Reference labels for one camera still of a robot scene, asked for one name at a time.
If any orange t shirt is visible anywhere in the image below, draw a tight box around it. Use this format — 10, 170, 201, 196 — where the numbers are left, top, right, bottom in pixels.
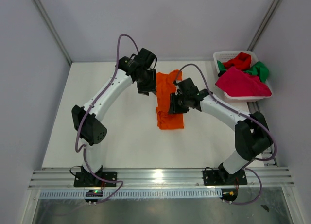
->
156, 70, 184, 130

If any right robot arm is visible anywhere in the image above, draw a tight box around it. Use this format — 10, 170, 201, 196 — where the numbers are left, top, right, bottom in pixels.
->
169, 78, 273, 185

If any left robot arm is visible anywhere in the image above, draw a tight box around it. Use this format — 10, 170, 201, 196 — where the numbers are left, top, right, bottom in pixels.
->
71, 48, 159, 187

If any magenta t shirt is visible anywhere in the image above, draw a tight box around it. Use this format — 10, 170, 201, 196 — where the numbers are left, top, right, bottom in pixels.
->
215, 67, 272, 97

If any white plastic basket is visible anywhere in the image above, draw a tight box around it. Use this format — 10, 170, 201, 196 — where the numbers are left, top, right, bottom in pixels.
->
213, 50, 272, 102

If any red t shirt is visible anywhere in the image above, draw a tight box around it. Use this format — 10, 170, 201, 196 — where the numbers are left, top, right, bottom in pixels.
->
223, 52, 251, 71

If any green t shirt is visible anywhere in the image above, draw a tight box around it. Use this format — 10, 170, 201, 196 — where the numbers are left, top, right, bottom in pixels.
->
217, 60, 269, 83

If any right controller board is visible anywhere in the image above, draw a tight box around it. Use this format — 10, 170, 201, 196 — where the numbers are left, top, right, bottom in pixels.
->
220, 188, 238, 203

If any controller board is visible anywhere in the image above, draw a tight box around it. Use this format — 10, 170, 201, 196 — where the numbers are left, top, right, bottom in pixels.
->
84, 190, 103, 203
220, 188, 238, 203

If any left controller board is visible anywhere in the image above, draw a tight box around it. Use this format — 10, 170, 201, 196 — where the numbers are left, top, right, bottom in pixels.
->
84, 190, 103, 203

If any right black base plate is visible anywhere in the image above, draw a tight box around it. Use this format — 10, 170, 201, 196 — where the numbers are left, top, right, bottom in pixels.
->
202, 167, 248, 186

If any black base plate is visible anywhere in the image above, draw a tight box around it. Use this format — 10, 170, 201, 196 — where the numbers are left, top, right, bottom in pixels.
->
202, 167, 248, 186
73, 171, 118, 188

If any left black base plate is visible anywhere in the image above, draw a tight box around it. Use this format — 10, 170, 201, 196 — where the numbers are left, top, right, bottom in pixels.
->
73, 171, 118, 188

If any right frame post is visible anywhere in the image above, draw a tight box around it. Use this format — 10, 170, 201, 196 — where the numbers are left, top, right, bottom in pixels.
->
247, 0, 283, 51

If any frame post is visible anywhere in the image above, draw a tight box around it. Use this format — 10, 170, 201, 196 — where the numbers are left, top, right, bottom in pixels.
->
31, 0, 72, 66
247, 0, 283, 51

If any left frame post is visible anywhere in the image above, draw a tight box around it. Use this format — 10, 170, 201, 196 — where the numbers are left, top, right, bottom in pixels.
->
31, 0, 72, 66

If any aluminium front rail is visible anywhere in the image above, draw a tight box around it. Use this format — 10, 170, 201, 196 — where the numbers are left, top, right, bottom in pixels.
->
28, 167, 294, 190

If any white slotted cable duct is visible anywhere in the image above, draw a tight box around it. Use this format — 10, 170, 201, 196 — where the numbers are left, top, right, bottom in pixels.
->
38, 188, 221, 200

